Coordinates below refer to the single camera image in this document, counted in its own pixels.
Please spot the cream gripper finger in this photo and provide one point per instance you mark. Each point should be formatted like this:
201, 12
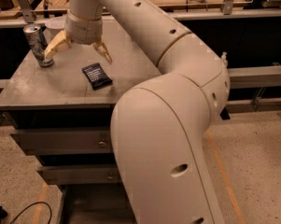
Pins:
60, 42
101, 48

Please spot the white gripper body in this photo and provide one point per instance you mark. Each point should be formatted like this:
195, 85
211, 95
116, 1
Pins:
83, 29

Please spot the dark blue rxbar wrapper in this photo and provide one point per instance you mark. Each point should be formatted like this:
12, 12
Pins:
96, 76

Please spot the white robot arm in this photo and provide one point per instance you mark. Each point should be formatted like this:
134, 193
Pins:
157, 126

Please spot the grey drawer cabinet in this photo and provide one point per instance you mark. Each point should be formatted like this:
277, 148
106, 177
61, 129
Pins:
61, 96

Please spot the top grey drawer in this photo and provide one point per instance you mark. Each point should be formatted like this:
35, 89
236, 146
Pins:
63, 141

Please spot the grey drawer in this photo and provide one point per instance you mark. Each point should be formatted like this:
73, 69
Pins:
63, 141
79, 174

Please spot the middle grey drawer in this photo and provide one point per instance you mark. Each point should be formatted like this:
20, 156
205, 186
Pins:
79, 174

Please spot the open bottom drawer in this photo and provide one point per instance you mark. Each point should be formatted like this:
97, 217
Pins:
95, 204

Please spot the white bowl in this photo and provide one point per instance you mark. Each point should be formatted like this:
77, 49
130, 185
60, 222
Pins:
55, 25

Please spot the silver blue energy drink can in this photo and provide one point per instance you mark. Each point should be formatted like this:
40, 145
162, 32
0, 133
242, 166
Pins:
37, 43

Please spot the clear sanitizer pump bottle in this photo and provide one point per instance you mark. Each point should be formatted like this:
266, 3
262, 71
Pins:
224, 58

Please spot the grey metal rail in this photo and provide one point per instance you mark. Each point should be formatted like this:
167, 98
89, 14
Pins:
255, 77

